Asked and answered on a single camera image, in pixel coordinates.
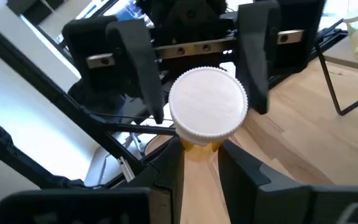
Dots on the wooden shelf black metal legs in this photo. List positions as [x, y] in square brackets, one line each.
[353, 59]

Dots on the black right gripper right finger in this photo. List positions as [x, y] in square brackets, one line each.
[259, 199]

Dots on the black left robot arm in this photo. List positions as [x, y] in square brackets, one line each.
[89, 96]

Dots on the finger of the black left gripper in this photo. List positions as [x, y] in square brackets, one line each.
[258, 56]
[138, 56]

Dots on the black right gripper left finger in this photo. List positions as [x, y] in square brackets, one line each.
[169, 174]

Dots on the silver aluminium bracket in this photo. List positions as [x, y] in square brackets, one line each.
[126, 169]

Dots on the small orange pill bottle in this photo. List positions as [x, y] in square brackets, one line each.
[208, 105]

